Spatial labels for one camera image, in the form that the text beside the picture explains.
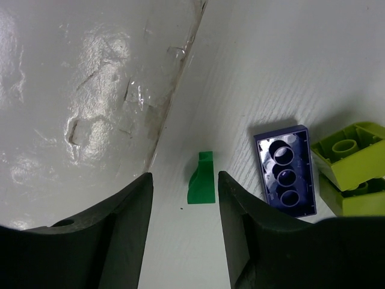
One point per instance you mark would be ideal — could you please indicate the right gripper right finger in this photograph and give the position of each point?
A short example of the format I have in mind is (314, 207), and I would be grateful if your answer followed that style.
(266, 248)

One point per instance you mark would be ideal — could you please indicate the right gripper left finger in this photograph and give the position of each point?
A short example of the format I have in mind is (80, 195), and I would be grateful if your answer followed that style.
(100, 247)

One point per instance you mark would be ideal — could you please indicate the dark green lego slope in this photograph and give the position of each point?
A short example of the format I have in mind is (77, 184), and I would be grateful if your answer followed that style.
(201, 187)

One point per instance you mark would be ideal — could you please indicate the blue lego plate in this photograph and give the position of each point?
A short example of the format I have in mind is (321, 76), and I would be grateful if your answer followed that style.
(286, 170)

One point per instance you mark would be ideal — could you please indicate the lime lego slope brick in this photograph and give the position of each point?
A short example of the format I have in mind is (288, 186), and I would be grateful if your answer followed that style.
(352, 155)

